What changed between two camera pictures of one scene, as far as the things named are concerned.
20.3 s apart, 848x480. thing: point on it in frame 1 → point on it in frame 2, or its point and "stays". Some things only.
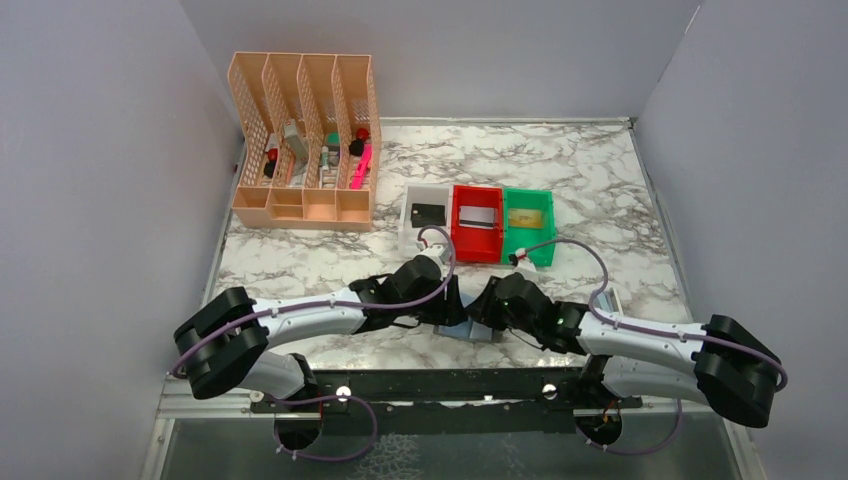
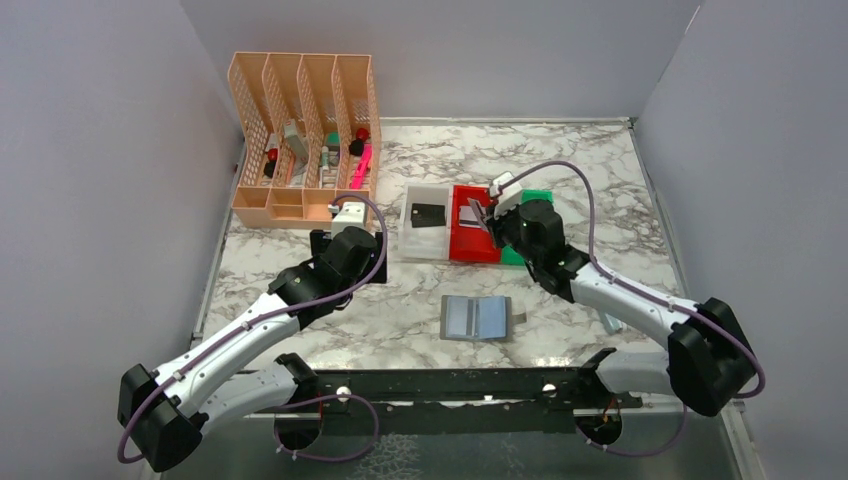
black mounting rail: [447, 392] stays
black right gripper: [480, 308] → [493, 225]
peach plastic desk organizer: [313, 156] stays
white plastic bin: [413, 193] stays
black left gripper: [448, 312] → [318, 241]
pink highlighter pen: [363, 165] stays
